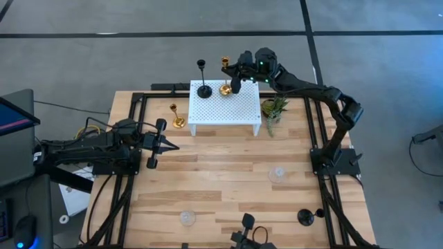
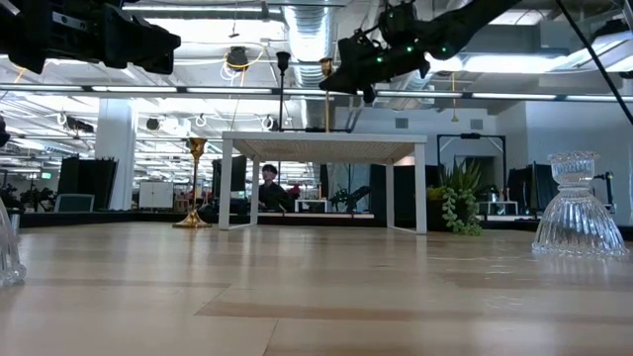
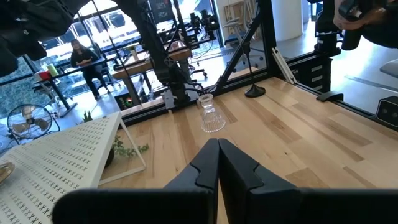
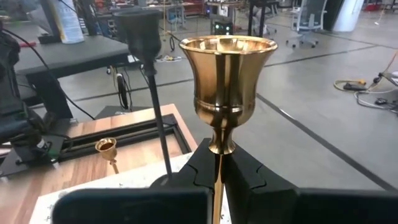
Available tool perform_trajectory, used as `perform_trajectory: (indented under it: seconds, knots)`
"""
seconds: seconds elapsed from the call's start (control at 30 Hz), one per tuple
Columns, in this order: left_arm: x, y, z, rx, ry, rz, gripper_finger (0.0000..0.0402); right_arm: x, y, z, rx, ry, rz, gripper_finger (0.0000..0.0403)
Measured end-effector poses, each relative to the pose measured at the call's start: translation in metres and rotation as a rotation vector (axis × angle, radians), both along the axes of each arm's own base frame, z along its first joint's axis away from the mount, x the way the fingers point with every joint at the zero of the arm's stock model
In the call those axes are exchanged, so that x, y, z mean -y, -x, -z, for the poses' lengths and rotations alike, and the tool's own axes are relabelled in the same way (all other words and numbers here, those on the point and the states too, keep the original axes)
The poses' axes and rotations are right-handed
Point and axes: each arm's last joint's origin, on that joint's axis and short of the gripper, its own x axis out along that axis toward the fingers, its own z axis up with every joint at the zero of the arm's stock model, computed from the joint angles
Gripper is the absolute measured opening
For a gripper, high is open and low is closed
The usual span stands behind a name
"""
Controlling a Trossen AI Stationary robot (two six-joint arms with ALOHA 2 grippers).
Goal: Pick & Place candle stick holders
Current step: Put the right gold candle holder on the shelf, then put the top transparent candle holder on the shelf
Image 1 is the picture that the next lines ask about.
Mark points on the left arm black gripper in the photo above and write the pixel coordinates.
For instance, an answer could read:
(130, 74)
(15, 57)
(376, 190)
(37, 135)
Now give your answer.
(152, 141)

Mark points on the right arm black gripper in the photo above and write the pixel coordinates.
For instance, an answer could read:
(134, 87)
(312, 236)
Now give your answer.
(246, 71)

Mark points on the tall gold candlestick holder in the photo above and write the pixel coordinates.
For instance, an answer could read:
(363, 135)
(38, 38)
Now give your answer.
(225, 90)

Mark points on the short gold candlestick holder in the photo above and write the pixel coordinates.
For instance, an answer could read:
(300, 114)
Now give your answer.
(179, 122)

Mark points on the tall black candlestick holder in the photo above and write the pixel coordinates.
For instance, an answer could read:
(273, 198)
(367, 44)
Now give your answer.
(204, 91)

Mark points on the clear glass candlestick holder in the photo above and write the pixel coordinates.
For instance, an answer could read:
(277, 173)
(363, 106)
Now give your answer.
(187, 218)
(277, 174)

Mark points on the short black candlestick holder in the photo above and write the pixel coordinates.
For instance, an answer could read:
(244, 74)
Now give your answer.
(305, 217)

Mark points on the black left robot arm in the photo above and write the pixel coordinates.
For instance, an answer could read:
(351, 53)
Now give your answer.
(90, 148)

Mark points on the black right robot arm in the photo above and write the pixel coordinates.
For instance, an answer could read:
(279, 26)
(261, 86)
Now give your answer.
(311, 90)

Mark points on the white perforated metal shelf riser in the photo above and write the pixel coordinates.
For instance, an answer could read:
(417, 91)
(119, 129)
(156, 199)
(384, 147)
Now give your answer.
(225, 107)

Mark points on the small potted green plant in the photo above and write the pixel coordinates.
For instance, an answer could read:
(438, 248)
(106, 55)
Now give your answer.
(273, 108)

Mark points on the black power strip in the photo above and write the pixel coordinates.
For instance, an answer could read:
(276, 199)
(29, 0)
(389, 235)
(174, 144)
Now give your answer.
(169, 86)

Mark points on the white paper sheet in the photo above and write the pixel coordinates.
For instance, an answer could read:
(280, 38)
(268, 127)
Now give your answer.
(74, 200)

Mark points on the black teleoperation gripper device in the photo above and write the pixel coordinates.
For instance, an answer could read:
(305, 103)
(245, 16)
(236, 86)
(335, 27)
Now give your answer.
(247, 221)

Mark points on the white tape roll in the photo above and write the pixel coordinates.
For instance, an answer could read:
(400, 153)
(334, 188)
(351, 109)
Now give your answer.
(64, 219)

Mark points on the black side desk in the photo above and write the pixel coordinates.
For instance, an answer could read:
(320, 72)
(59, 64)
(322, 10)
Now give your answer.
(38, 207)

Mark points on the grey laptop with blue screen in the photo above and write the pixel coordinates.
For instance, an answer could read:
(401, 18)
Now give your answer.
(15, 121)

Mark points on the black computer mouse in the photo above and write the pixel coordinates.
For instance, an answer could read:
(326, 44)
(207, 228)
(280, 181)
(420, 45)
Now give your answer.
(25, 230)

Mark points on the black aluminium table frame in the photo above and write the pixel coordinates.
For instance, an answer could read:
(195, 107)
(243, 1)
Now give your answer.
(162, 94)

